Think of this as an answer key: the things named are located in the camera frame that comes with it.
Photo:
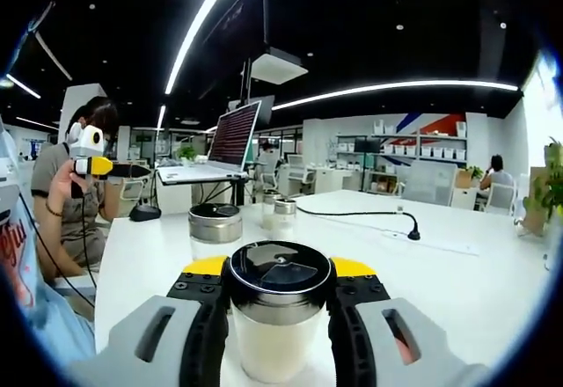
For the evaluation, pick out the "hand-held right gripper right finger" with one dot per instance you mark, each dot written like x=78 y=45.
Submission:
x=356 y=347

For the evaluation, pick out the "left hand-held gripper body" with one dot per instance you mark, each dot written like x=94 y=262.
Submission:
x=83 y=147

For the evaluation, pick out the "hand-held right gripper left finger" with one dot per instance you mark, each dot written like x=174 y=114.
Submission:
x=198 y=343

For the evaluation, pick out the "brown granule seasoning bottle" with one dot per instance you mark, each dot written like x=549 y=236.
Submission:
x=215 y=228

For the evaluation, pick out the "tan powder seasoning bottle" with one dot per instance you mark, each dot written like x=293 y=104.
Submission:
x=270 y=206

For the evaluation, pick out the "person's left hand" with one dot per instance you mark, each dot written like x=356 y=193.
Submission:
x=59 y=189

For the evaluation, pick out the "black computer mouse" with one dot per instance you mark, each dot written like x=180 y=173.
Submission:
x=144 y=214

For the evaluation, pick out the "white chest device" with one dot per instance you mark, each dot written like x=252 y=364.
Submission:
x=6 y=171

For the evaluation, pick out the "small potted plant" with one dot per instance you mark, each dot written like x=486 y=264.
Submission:
x=475 y=171
x=187 y=154

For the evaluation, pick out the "long ceiling light strip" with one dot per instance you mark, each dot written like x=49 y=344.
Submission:
x=172 y=77

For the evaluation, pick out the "white laptop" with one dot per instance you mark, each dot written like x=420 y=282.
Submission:
x=233 y=136

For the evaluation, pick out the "black laptop stand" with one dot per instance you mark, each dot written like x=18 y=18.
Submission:
x=240 y=193

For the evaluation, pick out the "white mesh office chair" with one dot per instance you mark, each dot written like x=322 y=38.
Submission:
x=269 y=173
x=301 y=176

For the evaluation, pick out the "small dark hanging monitor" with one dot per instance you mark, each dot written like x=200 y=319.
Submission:
x=265 y=112

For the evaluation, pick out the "grey office chair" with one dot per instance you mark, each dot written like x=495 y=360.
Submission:
x=429 y=182

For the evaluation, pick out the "cardboard box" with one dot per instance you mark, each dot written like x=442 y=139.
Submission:
x=462 y=179

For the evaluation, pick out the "large dark hanging monitor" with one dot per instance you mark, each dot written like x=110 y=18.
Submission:
x=239 y=22

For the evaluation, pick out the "black monitor on floor stand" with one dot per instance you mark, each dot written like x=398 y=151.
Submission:
x=367 y=144

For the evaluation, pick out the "white crumpled wrapper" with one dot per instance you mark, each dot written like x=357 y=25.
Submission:
x=523 y=228

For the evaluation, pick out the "white ceiling air conditioner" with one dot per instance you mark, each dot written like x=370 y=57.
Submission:
x=279 y=67

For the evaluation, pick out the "row of white storage boxes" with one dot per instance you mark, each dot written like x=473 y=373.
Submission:
x=440 y=151

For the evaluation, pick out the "brown paper bag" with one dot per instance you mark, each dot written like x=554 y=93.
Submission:
x=534 y=215

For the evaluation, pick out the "white storage shelf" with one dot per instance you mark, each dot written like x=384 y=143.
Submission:
x=440 y=135

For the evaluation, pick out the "green potted plant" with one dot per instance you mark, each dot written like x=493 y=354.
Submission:
x=554 y=184

